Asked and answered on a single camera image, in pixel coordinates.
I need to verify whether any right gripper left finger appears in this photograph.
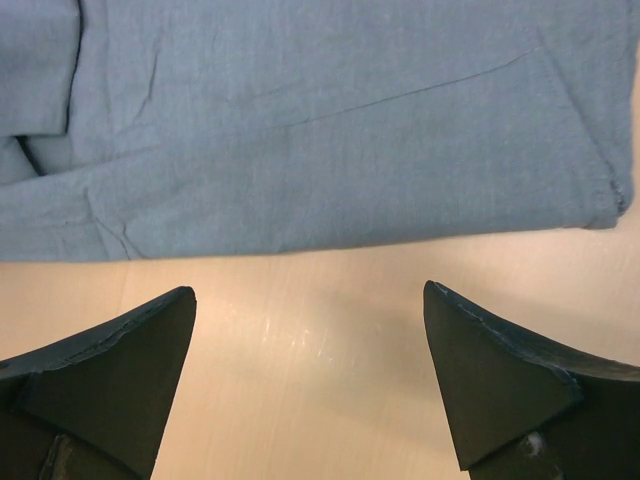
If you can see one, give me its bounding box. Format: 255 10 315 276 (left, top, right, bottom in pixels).
1 287 196 479

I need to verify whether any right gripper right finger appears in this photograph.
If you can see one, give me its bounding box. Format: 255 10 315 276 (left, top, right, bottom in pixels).
423 281 639 479

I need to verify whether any grey long sleeve shirt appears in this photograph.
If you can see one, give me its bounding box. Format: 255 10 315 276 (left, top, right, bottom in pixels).
1 1 639 261

